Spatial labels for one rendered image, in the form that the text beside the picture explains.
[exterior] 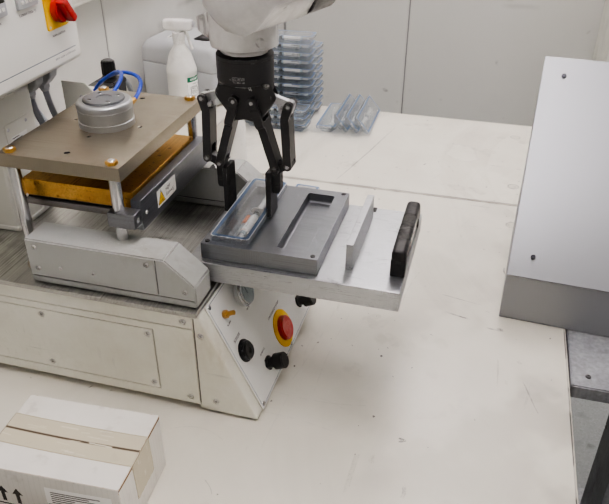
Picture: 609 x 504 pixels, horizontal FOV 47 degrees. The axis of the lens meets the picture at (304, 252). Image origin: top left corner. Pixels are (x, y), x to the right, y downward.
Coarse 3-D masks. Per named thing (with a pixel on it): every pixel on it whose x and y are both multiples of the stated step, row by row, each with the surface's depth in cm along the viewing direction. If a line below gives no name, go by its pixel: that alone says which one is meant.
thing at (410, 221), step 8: (408, 208) 101; (416, 208) 101; (408, 216) 98; (416, 216) 99; (408, 224) 97; (416, 224) 100; (400, 232) 95; (408, 232) 95; (400, 240) 93; (408, 240) 93; (400, 248) 91; (408, 248) 92; (392, 256) 91; (400, 256) 91; (392, 264) 92; (400, 264) 91; (392, 272) 92; (400, 272) 92
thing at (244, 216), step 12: (252, 180) 109; (264, 180) 109; (252, 192) 106; (264, 192) 106; (240, 204) 103; (252, 204) 103; (264, 204) 103; (228, 216) 99; (240, 216) 99; (252, 216) 100; (216, 228) 97; (228, 228) 97; (240, 228) 97; (252, 228) 97
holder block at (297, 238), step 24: (240, 192) 108; (288, 192) 108; (312, 192) 108; (336, 192) 108; (288, 216) 101; (312, 216) 105; (336, 216) 101; (264, 240) 96; (288, 240) 99; (312, 240) 96; (264, 264) 94; (288, 264) 93; (312, 264) 92
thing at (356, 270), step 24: (360, 216) 98; (384, 216) 107; (336, 240) 101; (360, 240) 97; (384, 240) 101; (216, 264) 95; (240, 264) 95; (336, 264) 95; (360, 264) 95; (384, 264) 95; (408, 264) 96; (264, 288) 95; (288, 288) 94; (312, 288) 93; (336, 288) 92; (360, 288) 91; (384, 288) 90
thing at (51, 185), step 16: (176, 144) 107; (160, 160) 102; (32, 176) 98; (48, 176) 98; (64, 176) 98; (128, 176) 98; (144, 176) 98; (32, 192) 98; (48, 192) 97; (64, 192) 97; (80, 192) 96; (96, 192) 95; (128, 192) 94; (80, 208) 97; (96, 208) 97
